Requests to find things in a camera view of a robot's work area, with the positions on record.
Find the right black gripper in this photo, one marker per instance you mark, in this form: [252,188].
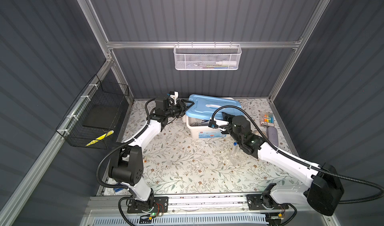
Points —
[228,117]

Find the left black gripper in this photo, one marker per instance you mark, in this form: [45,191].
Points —
[182,108]

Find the blue plastic bin lid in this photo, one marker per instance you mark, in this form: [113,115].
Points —
[204,106]

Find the white plastic storage bin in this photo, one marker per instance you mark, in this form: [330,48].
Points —
[199,129]

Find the clear test tube rack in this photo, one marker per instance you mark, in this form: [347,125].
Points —
[237,157]

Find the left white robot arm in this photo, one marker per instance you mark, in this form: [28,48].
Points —
[126,166]

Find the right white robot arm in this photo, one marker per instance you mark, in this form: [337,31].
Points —
[321,191]

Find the colourful marker pack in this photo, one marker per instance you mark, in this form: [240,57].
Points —
[267,119]

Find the grey eyeglass case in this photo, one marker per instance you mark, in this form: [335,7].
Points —
[272,134]

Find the black pad in basket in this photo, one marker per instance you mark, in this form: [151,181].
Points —
[100,117]

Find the yellow black striped item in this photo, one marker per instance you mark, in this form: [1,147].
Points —
[100,138]

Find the blue black small device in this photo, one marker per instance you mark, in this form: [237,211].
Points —
[118,190]

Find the white wire mesh basket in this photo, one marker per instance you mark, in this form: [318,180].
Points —
[212,57]

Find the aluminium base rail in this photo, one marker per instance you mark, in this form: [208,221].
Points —
[207,202]

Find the black wire wall basket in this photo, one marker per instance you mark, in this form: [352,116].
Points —
[105,92]

